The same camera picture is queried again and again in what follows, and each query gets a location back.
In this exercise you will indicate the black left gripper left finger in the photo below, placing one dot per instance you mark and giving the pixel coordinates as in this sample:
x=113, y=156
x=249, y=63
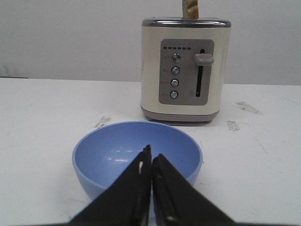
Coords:
x=126, y=202

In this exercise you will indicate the cream two-slot toaster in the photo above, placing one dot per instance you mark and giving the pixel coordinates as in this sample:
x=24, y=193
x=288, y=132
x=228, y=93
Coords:
x=183, y=63

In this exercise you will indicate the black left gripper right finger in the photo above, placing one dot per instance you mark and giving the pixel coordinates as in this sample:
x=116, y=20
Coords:
x=177, y=203

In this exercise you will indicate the toast slice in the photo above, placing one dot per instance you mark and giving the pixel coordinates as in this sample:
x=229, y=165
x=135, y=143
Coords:
x=190, y=9

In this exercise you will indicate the blue bowl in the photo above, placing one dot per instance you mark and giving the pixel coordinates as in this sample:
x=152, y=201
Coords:
x=103, y=154

